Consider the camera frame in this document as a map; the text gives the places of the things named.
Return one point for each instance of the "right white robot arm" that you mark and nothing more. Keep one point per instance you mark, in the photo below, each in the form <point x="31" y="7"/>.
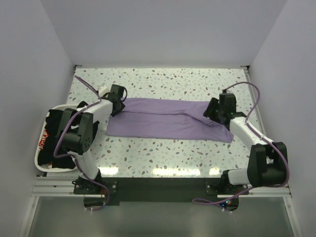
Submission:
<point x="268" y="163"/>

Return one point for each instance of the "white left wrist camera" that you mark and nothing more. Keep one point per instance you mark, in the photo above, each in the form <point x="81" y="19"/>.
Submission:
<point x="102" y="90"/>

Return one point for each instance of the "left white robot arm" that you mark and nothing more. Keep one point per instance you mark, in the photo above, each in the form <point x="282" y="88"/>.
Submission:
<point x="90" y="180"/>

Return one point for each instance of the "black clothes in basket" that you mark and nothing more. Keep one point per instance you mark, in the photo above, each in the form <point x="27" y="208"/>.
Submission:
<point x="52" y="151"/>

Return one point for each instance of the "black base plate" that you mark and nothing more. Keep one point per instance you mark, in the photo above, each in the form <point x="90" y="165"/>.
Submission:
<point x="160" y="190"/>

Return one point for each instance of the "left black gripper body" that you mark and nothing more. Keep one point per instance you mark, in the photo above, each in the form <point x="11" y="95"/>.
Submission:
<point x="118" y="106"/>

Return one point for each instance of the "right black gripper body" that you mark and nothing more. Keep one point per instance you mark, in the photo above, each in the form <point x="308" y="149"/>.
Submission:
<point x="213" y="110"/>

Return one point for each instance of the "purple t-shirt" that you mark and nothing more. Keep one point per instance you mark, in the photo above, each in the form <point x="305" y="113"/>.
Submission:
<point x="166" y="119"/>

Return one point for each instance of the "aluminium rail frame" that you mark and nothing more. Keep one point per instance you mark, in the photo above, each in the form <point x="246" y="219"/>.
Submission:
<point x="132" y="157"/>

